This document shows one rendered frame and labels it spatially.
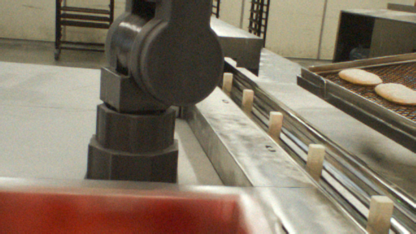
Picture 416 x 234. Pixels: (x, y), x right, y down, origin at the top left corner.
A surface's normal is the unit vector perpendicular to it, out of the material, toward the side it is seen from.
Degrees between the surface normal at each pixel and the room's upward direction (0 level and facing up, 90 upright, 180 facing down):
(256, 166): 0
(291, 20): 90
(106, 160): 90
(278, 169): 0
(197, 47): 90
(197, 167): 0
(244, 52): 90
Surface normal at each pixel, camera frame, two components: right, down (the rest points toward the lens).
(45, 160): 0.09, -0.97
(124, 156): -0.11, 0.22
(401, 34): -0.98, -0.04
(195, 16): 0.48, 0.25
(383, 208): 0.18, 0.25
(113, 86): -0.88, 0.04
